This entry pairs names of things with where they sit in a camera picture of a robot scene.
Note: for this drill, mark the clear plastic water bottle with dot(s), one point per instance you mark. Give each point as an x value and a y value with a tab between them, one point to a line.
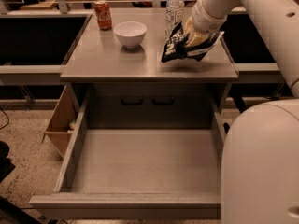
173	15

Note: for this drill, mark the white ceramic bowl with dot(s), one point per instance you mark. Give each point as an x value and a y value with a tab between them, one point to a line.
130	33

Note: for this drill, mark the grey cabinet counter unit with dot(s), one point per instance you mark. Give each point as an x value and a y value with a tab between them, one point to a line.
113	71

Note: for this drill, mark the open grey top drawer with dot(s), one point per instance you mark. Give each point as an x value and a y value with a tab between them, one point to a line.
138	174

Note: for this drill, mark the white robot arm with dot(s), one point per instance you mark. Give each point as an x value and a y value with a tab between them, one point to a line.
260	158

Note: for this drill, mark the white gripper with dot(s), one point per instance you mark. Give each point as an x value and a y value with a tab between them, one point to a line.
207	20

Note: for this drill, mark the blue chip bag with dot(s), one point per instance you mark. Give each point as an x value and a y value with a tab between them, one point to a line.
176	47

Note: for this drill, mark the right black drawer handle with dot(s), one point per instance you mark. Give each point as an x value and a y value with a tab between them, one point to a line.
160	100

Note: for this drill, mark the orange soda can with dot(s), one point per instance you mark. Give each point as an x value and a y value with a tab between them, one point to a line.
103	16

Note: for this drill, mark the wooden box on floor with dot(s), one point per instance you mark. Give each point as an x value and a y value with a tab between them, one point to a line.
58	130

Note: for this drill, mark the black drawer handle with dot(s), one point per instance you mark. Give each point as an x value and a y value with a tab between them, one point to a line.
132	100
160	100

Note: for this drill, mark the left black drawer handle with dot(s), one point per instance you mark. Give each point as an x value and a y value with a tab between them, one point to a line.
132	100

